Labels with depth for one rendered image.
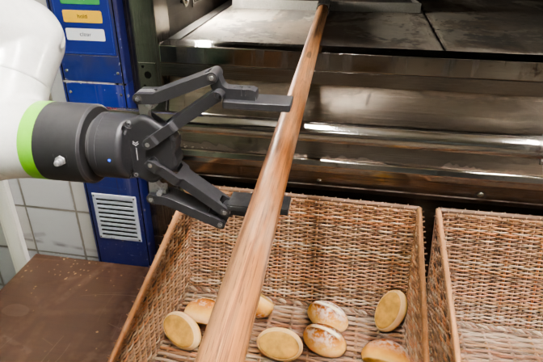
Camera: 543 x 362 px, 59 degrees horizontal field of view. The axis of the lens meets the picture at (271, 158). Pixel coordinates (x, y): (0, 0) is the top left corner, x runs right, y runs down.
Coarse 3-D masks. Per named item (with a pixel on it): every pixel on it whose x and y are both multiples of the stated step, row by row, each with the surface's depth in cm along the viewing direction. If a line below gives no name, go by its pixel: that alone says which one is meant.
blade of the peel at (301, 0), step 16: (240, 0) 144; (256, 0) 143; (272, 0) 142; (288, 0) 142; (304, 0) 141; (336, 0) 156; (352, 0) 156; (368, 0) 156; (384, 0) 156; (400, 0) 156; (416, 0) 145
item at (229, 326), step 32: (320, 32) 105; (288, 128) 58; (288, 160) 52; (256, 192) 45; (256, 224) 40; (256, 256) 37; (224, 288) 34; (256, 288) 34; (224, 320) 31; (224, 352) 29
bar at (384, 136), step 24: (192, 120) 70; (216, 120) 69; (240, 120) 69; (264, 120) 69; (312, 120) 68; (360, 144) 67; (384, 144) 66; (408, 144) 65; (432, 144) 65; (456, 144) 64; (480, 144) 64; (504, 144) 63; (528, 144) 63
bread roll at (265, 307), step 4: (260, 296) 111; (264, 296) 115; (260, 300) 110; (264, 300) 110; (268, 300) 112; (260, 304) 110; (264, 304) 110; (268, 304) 110; (272, 304) 112; (260, 308) 110; (264, 308) 110; (268, 308) 110; (272, 308) 111; (256, 312) 110; (260, 312) 110; (264, 312) 110; (268, 312) 110; (256, 316) 111; (260, 316) 110; (264, 316) 111
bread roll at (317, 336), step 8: (312, 328) 104; (320, 328) 103; (328, 328) 103; (304, 336) 105; (312, 336) 103; (320, 336) 102; (328, 336) 102; (336, 336) 102; (312, 344) 103; (320, 344) 102; (328, 344) 101; (336, 344) 101; (344, 344) 102; (320, 352) 102; (328, 352) 101; (336, 352) 101
